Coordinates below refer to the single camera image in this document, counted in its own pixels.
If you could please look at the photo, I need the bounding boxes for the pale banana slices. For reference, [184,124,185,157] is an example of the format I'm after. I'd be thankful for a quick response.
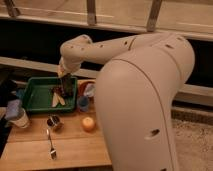
[52,93,65,107]

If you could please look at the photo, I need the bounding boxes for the orange fruit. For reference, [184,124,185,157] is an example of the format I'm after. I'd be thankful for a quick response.
[82,117,96,132]

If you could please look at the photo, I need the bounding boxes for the orange bowl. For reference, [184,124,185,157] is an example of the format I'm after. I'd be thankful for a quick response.
[78,81,95,96]

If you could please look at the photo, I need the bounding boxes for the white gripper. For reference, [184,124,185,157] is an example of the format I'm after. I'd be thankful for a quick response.
[57,57,80,78]

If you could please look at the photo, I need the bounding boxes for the blue cup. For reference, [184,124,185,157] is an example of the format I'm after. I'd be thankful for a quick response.
[77,96,90,112]

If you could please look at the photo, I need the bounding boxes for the metal fork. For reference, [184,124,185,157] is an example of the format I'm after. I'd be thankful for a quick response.
[46,129,57,160]

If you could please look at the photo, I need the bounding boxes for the black eraser block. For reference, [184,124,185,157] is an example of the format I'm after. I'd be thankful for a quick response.
[61,74,73,97]

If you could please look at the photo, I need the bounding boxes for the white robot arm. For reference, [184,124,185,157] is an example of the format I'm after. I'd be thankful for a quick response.
[59,33,195,171]

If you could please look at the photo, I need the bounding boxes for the small metal can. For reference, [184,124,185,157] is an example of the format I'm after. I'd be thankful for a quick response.
[47,115,63,131]

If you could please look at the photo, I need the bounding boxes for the green plastic tray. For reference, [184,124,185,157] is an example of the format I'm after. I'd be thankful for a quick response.
[22,77,77,114]

